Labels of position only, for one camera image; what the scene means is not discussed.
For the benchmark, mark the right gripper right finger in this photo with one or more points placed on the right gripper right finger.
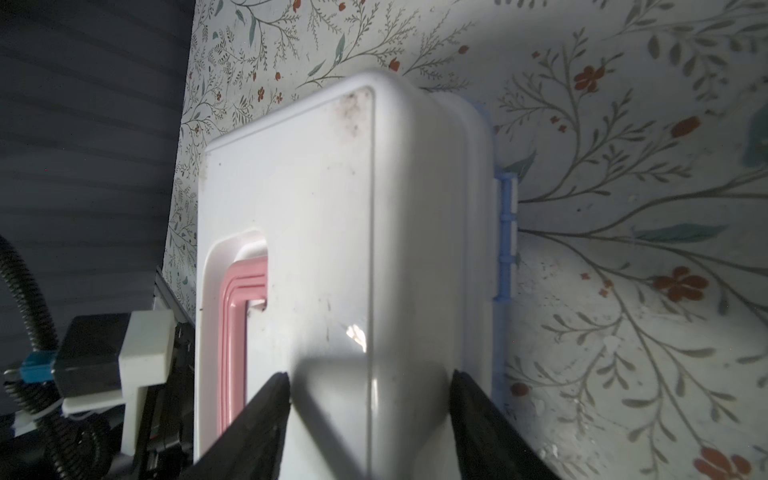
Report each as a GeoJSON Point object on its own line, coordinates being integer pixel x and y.
{"type": "Point", "coordinates": [487, 445]}

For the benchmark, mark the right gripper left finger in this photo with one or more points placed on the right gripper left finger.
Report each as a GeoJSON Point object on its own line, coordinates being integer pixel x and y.
{"type": "Point", "coordinates": [252, 446]}

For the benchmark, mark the white blue plastic toolbox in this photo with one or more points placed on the white blue plastic toolbox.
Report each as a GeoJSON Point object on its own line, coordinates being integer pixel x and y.
{"type": "Point", "coordinates": [349, 240]}

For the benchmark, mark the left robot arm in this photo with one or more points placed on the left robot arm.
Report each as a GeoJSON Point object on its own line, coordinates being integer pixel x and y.
{"type": "Point", "coordinates": [90, 448]}

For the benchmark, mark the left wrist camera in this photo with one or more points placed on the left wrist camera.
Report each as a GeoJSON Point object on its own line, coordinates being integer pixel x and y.
{"type": "Point", "coordinates": [106, 361]}

